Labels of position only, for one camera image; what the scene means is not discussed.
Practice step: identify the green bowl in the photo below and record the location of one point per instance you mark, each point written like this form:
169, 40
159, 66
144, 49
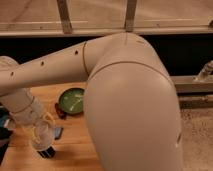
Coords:
71, 101

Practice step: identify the blue sponge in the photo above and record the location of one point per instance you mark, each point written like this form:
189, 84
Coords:
58, 132

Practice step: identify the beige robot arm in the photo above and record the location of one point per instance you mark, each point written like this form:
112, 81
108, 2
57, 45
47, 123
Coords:
130, 102

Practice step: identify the beige cloth-wrapped gripper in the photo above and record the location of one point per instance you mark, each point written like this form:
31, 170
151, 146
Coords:
29, 114

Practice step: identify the black and white eraser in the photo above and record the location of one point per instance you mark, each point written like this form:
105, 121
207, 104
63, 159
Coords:
48, 153

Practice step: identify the dark red small object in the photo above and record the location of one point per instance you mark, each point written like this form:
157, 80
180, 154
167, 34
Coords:
61, 114

